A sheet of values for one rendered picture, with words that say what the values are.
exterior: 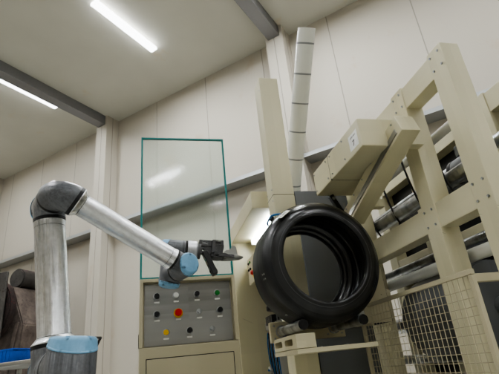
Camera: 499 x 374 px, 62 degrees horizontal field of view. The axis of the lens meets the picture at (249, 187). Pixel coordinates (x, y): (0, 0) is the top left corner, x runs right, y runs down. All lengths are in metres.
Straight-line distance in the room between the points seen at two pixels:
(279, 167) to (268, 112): 0.39
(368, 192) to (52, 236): 1.48
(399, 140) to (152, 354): 1.67
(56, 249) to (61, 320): 0.26
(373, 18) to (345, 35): 0.45
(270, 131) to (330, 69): 4.03
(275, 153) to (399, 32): 4.25
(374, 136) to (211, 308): 1.33
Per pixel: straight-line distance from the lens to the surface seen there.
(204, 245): 1.91
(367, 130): 2.02
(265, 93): 2.75
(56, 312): 1.63
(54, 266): 1.66
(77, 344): 1.43
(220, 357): 2.45
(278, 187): 2.42
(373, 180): 2.15
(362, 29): 6.72
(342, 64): 6.49
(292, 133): 2.97
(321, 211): 1.99
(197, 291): 2.50
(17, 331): 7.80
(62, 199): 1.63
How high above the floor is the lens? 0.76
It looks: 23 degrees up
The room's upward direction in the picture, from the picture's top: 6 degrees counter-clockwise
